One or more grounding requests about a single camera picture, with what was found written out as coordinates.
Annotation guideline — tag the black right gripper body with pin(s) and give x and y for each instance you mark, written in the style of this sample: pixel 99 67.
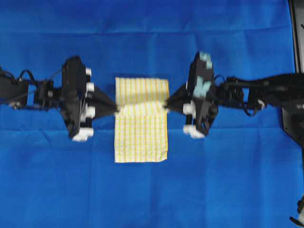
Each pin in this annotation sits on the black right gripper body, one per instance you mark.
pixel 200 112

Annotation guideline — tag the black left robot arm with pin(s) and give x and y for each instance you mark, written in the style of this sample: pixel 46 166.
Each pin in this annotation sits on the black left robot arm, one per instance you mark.
pixel 24 92

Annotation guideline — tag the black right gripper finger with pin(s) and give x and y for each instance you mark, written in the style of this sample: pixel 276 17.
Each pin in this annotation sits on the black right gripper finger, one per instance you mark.
pixel 177 107
pixel 182 96

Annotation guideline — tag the blue table cloth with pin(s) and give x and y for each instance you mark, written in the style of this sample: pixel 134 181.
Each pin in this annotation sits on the blue table cloth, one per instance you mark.
pixel 247 173

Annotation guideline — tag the yellow striped towel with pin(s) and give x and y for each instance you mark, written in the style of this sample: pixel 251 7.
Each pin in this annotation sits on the yellow striped towel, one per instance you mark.
pixel 141 130

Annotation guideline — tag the black frame post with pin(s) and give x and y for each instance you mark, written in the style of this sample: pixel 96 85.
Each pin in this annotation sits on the black frame post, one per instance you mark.
pixel 297 19

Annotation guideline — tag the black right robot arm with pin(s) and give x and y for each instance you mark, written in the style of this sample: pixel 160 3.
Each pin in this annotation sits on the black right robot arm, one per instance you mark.
pixel 284 91

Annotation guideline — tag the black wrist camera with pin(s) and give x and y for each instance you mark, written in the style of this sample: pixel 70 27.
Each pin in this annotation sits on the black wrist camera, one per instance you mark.
pixel 72 93
pixel 201 75

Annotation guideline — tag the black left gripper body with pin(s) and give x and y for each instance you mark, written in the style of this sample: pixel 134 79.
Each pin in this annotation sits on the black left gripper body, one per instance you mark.
pixel 87 113

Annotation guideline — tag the black clamp at corner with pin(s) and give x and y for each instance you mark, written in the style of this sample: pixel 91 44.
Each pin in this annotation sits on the black clamp at corner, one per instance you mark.
pixel 300 209

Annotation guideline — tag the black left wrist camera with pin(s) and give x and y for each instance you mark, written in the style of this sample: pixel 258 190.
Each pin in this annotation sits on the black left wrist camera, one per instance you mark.
pixel 72 93

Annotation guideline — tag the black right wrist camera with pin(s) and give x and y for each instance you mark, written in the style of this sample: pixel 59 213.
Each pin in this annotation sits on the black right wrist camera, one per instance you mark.
pixel 201 75

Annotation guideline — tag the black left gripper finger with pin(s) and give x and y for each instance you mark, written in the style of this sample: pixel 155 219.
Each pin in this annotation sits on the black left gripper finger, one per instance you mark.
pixel 104 110
pixel 97 95

